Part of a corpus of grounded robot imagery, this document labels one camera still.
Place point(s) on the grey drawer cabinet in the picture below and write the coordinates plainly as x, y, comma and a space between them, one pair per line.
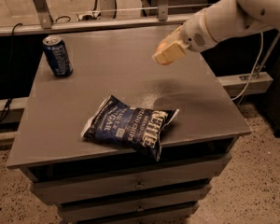
105, 183

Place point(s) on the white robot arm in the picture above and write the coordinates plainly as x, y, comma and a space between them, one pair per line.
225, 19

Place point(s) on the white power strip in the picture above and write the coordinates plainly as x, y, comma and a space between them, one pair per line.
88, 16

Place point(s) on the blue kettle chip bag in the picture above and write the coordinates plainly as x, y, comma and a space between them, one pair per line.
133, 127

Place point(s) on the blue soda can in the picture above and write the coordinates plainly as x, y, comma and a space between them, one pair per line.
57, 56

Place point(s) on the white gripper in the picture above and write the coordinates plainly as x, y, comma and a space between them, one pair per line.
195, 34

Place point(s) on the orange fruit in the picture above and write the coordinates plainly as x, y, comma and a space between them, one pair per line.
160, 47

